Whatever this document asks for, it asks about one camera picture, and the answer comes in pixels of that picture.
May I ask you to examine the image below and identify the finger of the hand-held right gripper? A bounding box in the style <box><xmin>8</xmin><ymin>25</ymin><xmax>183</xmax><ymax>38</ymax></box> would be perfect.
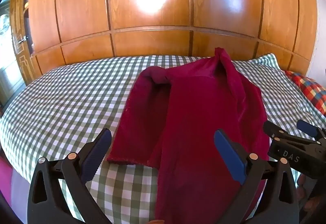
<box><xmin>296</xmin><ymin>119</ymin><xmax>326</xmax><ymax>141</ymax></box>
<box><xmin>263</xmin><ymin>120</ymin><xmax>289</xmax><ymax>141</ymax></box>

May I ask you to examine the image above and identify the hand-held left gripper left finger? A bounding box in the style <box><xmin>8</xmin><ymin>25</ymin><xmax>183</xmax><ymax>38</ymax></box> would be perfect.
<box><xmin>27</xmin><ymin>128</ymin><xmax>112</xmax><ymax>224</ymax></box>

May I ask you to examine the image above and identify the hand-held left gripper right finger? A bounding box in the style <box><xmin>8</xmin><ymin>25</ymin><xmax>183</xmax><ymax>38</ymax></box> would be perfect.
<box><xmin>214</xmin><ymin>129</ymin><xmax>300</xmax><ymax>224</ymax></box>

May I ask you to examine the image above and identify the dark red garment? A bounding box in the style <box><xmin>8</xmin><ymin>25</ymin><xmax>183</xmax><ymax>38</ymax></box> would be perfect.
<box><xmin>106</xmin><ymin>47</ymin><xmax>271</xmax><ymax>224</ymax></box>

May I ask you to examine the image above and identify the person's right hand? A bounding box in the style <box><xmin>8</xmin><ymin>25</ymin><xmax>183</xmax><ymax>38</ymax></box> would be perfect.
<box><xmin>297</xmin><ymin>172</ymin><xmax>323</xmax><ymax>215</ymax></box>

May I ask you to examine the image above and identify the red blue plaid pillow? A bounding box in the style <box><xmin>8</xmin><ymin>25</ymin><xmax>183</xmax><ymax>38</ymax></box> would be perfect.
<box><xmin>284</xmin><ymin>70</ymin><xmax>326</xmax><ymax>115</ymax></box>

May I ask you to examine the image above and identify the green checked bed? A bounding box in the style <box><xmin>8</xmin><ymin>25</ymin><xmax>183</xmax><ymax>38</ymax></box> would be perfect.
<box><xmin>0</xmin><ymin>53</ymin><xmax>326</xmax><ymax>224</ymax></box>

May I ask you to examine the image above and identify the pink cloth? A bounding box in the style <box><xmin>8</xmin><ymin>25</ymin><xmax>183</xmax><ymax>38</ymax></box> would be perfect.
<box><xmin>0</xmin><ymin>156</ymin><xmax>31</xmax><ymax>217</ymax></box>

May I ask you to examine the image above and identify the wooden panelled door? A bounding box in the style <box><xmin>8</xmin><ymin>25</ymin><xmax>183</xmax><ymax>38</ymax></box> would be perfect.
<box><xmin>0</xmin><ymin>0</ymin><xmax>36</xmax><ymax>110</ymax></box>

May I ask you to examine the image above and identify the wooden wardrobe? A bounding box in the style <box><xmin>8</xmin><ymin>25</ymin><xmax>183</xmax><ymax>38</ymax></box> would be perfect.
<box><xmin>27</xmin><ymin>0</ymin><xmax>319</xmax><ymax>79</ymax></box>

